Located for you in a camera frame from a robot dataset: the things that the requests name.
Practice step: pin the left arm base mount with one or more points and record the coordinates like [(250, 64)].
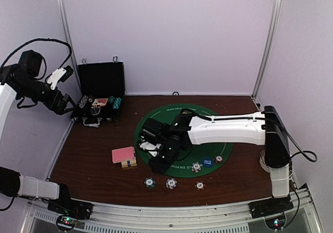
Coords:
[(71, 214)]

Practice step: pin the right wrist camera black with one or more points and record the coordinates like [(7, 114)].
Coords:
[(152, 130)]

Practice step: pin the playing cards in case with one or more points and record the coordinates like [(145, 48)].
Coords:
[(100, 102)]

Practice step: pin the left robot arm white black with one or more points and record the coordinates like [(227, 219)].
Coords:
[(22, 83)]

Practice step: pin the blue tan chip row case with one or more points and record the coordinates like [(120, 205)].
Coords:
[(83, 102)]

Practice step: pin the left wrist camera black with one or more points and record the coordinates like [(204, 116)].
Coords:
[(31, 61)]

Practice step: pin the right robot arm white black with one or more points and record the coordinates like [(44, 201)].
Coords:
[(189, 128)]

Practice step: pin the round green poker mat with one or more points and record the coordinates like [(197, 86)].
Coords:
[(181, 168)]

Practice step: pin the black poker chip case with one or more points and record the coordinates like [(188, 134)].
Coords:
[(100, 80)]

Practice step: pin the silver case handle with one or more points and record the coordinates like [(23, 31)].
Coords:
[(95, 125)]

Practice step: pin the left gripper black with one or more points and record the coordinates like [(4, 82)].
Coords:
[(59, 108)]

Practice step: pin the red-backed card deck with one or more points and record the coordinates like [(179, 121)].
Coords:
[(125, 156)]

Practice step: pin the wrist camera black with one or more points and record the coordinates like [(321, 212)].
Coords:
[(31, 61), (152, 130)]

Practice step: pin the brown orange chip stack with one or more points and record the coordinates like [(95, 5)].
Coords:
[(199, 185)]

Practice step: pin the aluminium front rail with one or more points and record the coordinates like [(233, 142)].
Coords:
[(232, 217)]

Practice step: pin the teal chip row in case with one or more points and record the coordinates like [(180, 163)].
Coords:
[(114, 102)]

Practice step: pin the stacked white bowls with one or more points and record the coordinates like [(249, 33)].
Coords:
[(262, 162)]

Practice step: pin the clear round dealer puck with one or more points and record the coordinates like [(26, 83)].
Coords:
[(95, 111)]

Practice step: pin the blue tan chip stack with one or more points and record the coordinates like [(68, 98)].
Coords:
[(171, 183)]

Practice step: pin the blue green chip stack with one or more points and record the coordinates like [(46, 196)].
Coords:
[(150, 182)]

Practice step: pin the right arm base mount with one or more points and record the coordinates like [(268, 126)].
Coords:
[(272, 210)]

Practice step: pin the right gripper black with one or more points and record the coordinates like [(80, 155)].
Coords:
[(162, 168)]

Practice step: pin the blue small blind button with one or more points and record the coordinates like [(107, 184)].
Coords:
[(207, 162)]

